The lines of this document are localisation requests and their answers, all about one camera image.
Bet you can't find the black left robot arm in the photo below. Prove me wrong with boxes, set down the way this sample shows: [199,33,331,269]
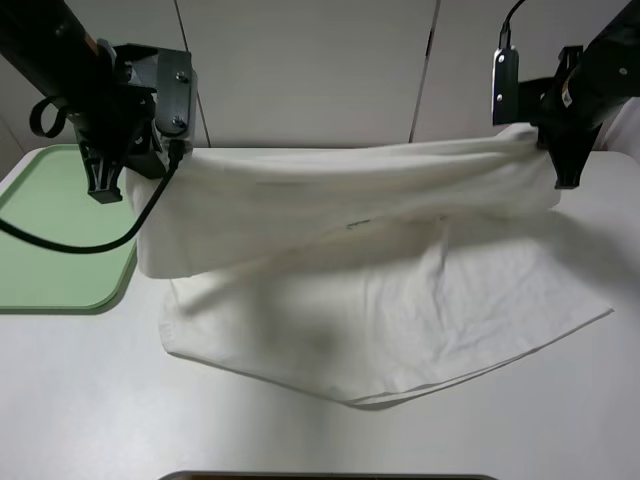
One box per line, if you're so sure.
[1,1,166,204]

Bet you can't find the black right camera cable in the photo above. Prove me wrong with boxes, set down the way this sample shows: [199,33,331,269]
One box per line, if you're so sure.
[497,0,529,51]

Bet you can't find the white short sleeve t-shirt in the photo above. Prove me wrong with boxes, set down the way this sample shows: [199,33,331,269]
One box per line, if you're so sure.
[136,125,611,406]

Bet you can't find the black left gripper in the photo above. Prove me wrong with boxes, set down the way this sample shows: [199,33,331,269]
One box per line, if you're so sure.
[74,89,165,204]

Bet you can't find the black left camera cable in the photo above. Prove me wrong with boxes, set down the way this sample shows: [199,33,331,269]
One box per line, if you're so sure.
[0,97,185,255]

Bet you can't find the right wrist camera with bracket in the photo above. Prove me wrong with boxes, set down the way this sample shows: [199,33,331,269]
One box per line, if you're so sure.
[491,45,584,126]

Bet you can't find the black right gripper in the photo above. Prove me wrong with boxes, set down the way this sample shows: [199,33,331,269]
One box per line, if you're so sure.
[529,84,605,190]

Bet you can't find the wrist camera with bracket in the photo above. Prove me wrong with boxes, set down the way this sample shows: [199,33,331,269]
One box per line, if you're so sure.
[491,45,584,126]
[98,39,197,155]

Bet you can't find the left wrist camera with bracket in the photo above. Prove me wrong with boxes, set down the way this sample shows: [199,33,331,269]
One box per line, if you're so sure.
[98,39,197,155]

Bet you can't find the green plastic tray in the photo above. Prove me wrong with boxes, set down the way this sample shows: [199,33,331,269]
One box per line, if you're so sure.
[1,145,136,313]

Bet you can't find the black camera cable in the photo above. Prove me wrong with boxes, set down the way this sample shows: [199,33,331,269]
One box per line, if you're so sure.
[0,97,185,255]
[497,0,529,51]

